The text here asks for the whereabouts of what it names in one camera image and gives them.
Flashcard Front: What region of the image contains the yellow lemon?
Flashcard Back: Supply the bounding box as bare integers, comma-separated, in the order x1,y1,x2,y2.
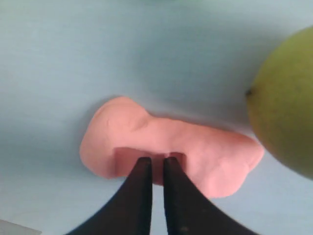
245,26,313,179

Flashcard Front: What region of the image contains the orange putty blob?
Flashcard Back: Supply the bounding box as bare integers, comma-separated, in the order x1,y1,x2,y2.
80,96,264,198

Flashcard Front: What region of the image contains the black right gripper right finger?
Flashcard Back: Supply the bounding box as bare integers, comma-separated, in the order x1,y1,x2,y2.
163,157,249,235

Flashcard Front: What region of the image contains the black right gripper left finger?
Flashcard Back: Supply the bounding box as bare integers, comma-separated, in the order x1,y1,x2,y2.
69,157,153,235

